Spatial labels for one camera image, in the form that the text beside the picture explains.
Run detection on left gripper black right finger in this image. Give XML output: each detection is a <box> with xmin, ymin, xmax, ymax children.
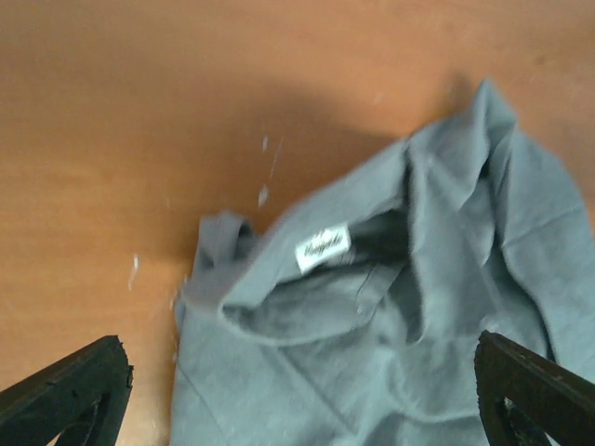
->
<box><xmin>474</xmin><ymin>331</ymin><xmax>594</xmax><ymax>445</ymax></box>

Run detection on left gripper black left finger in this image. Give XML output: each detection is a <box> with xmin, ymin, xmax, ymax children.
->
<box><xmin>1</xmin><ymin>335</ymin><xmax>133</xmax><ymax>445</ymax></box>

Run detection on grey button-up shirt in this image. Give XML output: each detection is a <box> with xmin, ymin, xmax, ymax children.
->
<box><xmin>170</xmin><ymin>82</ymin><xmax>594</xmax><ymax>445</ymax></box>

